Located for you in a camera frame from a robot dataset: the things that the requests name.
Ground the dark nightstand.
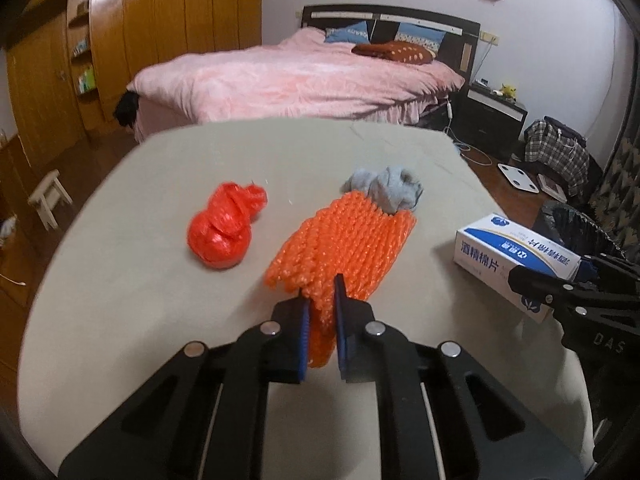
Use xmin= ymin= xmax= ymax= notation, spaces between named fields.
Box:
xmin=459 ymin=82 xmax=529 ymax=159

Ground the white wooden stool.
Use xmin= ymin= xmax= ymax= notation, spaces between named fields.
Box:
xmin=27 ymin=169 xmax=74 ymax=232

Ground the orange bubble wrap sheet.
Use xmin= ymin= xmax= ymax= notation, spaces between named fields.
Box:
xmin=264 ymin=191 xmax=419 ymax=370

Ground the white book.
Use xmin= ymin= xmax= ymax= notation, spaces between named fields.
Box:
xmin=537 ymin=173 xmax=571 ymax=202

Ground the red plastic bag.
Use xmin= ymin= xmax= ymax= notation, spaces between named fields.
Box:
xmin=187 ymin=181 xmax=269 ymax=272

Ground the plaid bag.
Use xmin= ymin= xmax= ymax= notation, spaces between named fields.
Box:
xmin=523 ymin=116 xmax=591 ymax=197

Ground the brown dotted cushion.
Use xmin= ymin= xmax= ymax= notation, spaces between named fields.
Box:
xmin=352 ymin=42 xmax=435 ymax=65

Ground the white bathroom scale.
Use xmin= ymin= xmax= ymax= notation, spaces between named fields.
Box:
xmin=497 ymin=162 xmax=543 ymax=195

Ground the white and blue box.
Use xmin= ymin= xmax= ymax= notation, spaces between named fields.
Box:
xmin=453 ymin=213 xmax=584 ymax=324

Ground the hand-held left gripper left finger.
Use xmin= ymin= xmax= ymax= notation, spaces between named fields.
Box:
xmin=59 ymin=296 xmax=309 ymax=480

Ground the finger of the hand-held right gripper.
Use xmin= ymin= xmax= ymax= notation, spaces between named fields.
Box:
xmin=579 ymin=254 xmax=640 ymax=286
xmin=507 ymin=265 xmax=591 ymax=313

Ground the wooden wardrobe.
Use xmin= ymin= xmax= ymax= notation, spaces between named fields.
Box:
xmin=0 ymin=0 xmax=264 ymax=147

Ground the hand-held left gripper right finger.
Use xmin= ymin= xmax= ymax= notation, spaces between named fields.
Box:
xmin=333 ymin=273 xmax=586 ymax=480

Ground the dark bed headboard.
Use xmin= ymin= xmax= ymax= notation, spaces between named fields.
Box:
xmin=300 ymin=5 xmax=482 ymax=87

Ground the white charger cable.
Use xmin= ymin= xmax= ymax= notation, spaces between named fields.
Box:
xmin=444 ymin=100 xmax=494 ymax=167

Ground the black trash bin bag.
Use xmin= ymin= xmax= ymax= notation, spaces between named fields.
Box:
xmin=534 ymin=199 xmax=622 ymax=272

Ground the blue pillow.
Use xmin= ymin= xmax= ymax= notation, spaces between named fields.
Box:
xmin=394 ymin=23 xmax=446 ymax=54
xmin=324 ymin=22 xmax=371 ymax=44

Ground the grey sock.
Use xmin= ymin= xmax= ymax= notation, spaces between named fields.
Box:
xmin=341 ymin=165 xmax=425 ymax=215

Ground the black cloth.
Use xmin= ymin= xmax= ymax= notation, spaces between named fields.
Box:
xmin=113 ymin=90 xmax=141 ymax=130

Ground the pink bed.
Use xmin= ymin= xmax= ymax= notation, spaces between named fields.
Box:
xmin=131 ymin=29 xmax=466 ymax=142

